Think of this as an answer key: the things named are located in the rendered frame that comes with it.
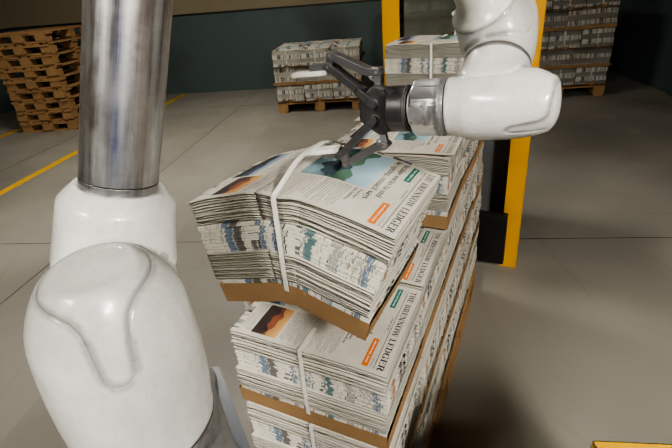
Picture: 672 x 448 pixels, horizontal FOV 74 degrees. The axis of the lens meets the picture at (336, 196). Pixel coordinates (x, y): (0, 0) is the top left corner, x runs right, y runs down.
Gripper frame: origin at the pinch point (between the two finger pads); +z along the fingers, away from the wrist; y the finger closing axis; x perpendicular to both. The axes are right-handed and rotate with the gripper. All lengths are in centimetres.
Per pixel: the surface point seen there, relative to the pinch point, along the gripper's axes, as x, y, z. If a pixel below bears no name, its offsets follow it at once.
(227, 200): -13.2, 12.5, 11.4
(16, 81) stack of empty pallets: 279, 6, 611
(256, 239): -13.5, 19.8, 6.6
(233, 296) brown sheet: -13.7, 33.8, 15.7
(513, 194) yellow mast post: 160, 84, -19
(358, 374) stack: -10, 50, -8
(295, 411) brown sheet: -10, 67, 10
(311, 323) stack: -2.6, 47.1, 6.1
